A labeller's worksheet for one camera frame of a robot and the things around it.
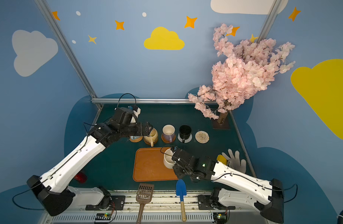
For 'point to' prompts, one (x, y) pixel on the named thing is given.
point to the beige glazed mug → (152, 136)
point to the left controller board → (103, 216)
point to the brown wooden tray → (148, 165)
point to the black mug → (185, 131)
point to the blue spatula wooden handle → (181, 191)
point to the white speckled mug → (168, 162)
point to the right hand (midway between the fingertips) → (178, 165)
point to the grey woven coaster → (186, 140)
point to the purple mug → (168, 131)
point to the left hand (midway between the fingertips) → (146, 125)
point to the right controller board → (220, 218)
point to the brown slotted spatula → (144, 196)
